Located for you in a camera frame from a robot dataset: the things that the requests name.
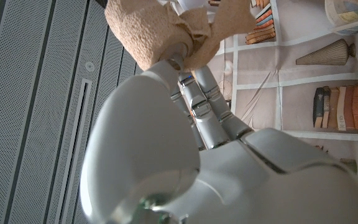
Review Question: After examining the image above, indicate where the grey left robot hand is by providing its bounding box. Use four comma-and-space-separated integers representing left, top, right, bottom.
79, 52, 358, 224

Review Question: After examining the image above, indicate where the printed bookshelf backdrop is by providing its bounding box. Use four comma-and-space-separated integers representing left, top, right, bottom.
206, 0, 358, 184

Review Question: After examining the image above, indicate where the rolled colourful map poster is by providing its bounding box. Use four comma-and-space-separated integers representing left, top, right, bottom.
324, 0, 358, 36

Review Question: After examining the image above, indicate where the dark perforated panel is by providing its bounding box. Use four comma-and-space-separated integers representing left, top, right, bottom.
0, 0, 144, 224

